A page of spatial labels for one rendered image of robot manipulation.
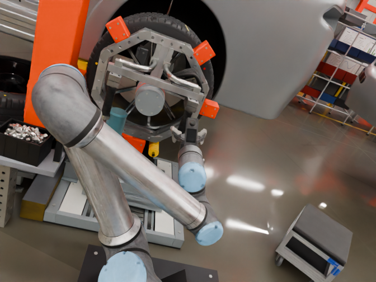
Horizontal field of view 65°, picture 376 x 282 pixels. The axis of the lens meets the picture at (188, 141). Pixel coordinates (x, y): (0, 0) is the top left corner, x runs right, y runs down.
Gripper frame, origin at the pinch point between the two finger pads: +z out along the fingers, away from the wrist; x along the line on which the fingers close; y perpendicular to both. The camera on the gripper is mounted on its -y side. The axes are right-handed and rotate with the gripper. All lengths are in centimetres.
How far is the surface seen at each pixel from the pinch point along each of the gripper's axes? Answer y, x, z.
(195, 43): -29.0, 1.9, 34.0
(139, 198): 65, -22, 30
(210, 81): -10.3, 12.0, 34.9
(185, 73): -18.8, -2.6, 15.2
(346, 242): 82, 111, 18
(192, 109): -6.4, 1.4, 4.3
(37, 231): 69, -73, 3
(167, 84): -15.9, -10.5, 6.6
